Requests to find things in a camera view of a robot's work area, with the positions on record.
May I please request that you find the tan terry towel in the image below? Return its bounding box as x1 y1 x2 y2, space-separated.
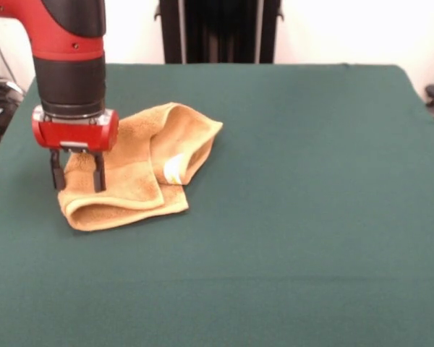
57 102 224 232

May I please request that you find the black pedestal column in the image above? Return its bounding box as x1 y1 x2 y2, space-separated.
158 0 285 65

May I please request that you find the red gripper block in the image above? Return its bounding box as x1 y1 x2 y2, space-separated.
31 106 119 193

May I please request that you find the dark green table cloth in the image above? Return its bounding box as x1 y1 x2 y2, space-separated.
0 63 434 347

